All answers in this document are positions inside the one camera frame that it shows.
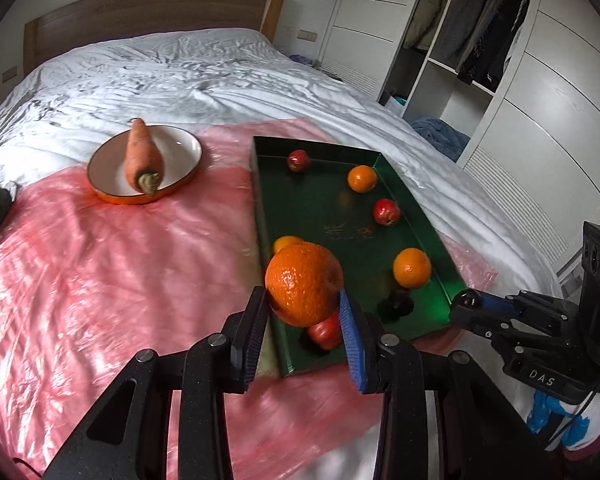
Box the white wardrobe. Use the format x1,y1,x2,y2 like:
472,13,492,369
317,0,600,281

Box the pink plastic sheet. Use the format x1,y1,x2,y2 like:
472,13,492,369
0,117,498,480

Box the blue fluffy blanket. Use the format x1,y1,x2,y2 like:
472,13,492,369
411,117,471,162

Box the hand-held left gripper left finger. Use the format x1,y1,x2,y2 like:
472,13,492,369
40,286,270,480

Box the person's right hand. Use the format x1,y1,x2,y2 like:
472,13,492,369
527,390,593,448

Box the carrot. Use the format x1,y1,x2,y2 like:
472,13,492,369
125,118,164,197

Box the dark hanging clothes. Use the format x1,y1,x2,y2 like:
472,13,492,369
432,0,531,92

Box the green rectangular tray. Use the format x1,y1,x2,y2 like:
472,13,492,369
251,135,466,377

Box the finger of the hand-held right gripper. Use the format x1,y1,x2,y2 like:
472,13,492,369
480,292,578,333
449,288,518,361

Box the orange mandarin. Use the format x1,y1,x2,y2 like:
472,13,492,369
265,241,345,328
347,165,379,194
393,247,433,289
272,235,305,255

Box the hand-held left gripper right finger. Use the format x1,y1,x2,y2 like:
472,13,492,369
338,289,561,480

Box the beige hanging jacket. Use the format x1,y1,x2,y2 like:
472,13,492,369
404,0,456,51

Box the wooden headboard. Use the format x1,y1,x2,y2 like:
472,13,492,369
24,0,286,76

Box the white plate with orange rim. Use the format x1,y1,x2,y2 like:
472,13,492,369
87,125,203,205

